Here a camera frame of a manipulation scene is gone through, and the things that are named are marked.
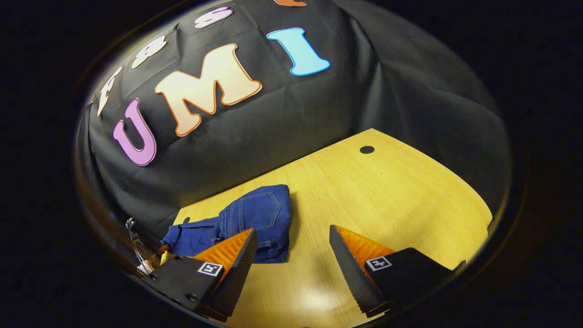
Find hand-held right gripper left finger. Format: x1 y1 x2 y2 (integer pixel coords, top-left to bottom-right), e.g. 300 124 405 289
141 228 258 318

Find blue denim jeans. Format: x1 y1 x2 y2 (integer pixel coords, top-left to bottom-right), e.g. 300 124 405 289
162 184 292 264

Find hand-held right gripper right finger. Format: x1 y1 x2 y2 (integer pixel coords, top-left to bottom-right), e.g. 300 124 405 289
329 224 466 318

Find black backdrop cloth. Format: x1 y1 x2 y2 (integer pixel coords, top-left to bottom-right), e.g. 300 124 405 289
75 0 513 274

